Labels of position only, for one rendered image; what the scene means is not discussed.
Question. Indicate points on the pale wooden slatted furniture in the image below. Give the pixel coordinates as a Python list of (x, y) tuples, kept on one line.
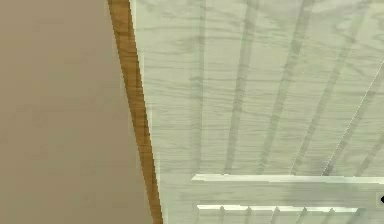
[(286, 193)]

